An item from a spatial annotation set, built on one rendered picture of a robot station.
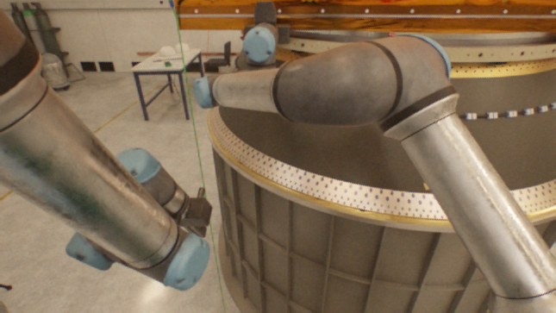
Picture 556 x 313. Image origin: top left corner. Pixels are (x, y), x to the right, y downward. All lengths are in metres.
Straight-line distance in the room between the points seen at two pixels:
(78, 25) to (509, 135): 8.08
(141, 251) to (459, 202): 0.40
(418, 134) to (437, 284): 1.12
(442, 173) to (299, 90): 0.22
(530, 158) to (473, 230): 0.97
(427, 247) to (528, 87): 0.71
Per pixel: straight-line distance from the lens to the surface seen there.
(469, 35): 1.21
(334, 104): 0.37
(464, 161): 0.44
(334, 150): 1.12
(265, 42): 0.70
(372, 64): 0.37
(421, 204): 1.15
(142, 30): 7.50
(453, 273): 1.48
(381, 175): 1.12
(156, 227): 0.38
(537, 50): 1.36
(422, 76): 0.44
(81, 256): 0.53
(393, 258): 1.32
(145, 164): 0.52
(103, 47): 8.11
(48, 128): 0.27
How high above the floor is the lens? 1.90
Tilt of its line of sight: 28 degrees down
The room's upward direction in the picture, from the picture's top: straight up
